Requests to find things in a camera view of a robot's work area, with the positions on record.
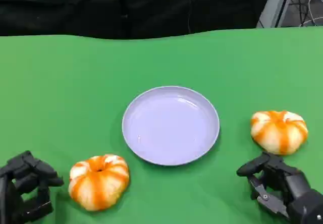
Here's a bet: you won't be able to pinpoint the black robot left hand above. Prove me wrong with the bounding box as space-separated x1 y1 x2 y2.
0 150 65 224

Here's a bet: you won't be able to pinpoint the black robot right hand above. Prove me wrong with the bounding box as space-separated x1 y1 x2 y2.
236 151 323 224

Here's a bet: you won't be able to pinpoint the orange white toy bread roll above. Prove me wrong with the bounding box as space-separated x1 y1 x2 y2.
68 154 131 211
250 110 309 155

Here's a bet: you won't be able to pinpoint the green cloth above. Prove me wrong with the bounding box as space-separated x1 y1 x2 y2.
0 26 323 224

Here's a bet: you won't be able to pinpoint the lilac plate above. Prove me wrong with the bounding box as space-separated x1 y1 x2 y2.
122 85 220 166

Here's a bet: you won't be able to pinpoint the black curtain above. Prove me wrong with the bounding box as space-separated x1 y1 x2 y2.
0 0 276 40

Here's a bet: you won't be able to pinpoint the white cable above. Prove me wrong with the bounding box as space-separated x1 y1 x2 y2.
299 0 323 27

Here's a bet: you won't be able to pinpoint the grey metal frame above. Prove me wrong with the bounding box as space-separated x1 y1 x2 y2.
256 0 297 29

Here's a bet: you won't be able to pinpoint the black floor cables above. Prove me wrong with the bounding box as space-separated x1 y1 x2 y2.
287 0 312 26

